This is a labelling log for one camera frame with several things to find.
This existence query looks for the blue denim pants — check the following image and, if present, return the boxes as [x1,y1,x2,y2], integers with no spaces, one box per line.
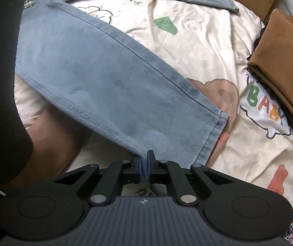
[8,0,239,189]

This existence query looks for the folded dark patterned clothes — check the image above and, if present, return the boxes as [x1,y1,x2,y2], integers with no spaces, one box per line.
[247,24,293,129]

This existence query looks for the cream bear print bedsheet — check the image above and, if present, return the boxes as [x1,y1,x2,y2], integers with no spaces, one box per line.
[14,0,293,206]

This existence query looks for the folded brown garment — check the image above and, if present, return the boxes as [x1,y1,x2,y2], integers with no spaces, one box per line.
[248,9,293,114]

